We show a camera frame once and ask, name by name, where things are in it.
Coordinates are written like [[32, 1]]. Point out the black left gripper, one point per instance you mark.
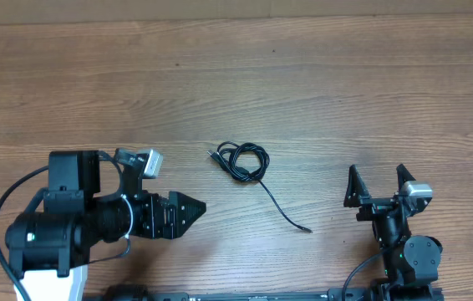
[[155, 227]]

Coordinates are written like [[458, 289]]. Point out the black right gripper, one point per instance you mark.
[[376, 206]]

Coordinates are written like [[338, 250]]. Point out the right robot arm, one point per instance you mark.
[[410, 262]]

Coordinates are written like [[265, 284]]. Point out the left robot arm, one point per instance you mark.
[[90, 197]]

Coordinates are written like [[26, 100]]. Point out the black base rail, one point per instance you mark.
[[139, 292]]

